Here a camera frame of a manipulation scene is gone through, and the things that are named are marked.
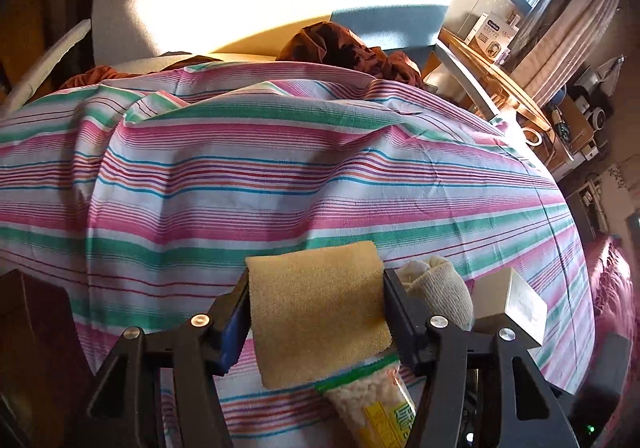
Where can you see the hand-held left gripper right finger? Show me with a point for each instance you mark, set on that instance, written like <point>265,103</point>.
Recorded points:
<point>400,328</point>

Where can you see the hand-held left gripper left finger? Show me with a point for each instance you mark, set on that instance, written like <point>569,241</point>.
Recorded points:
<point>232,343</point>

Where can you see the cream sock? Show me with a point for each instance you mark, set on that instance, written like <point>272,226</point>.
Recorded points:
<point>440,288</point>

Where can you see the yellow sponge block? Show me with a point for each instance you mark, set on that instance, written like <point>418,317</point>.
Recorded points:
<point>315,308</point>

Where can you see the cream cardboard box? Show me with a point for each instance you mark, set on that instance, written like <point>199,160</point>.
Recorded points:
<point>515,300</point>

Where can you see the clear green-edged snack packet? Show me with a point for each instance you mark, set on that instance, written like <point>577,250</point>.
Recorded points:
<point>370,408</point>

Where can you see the red cloth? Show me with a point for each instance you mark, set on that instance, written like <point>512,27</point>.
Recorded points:
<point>615,298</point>

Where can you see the striped bed sheet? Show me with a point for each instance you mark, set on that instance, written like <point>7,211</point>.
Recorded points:
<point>300,167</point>

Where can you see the white cup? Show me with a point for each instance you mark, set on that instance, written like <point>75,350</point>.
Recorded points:
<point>532,136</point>

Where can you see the wooden side table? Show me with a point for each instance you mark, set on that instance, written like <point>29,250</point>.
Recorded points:
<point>505,77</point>

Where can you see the brown crumpled cloth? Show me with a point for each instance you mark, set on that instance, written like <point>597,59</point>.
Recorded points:
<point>340,50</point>

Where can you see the white product box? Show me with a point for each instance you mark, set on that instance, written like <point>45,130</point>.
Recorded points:
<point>490,37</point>

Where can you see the beige patterned curtain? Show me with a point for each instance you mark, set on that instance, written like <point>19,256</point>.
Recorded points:
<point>565,37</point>

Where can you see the wooden wardrobe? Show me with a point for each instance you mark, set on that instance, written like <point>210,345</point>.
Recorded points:
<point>25,27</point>

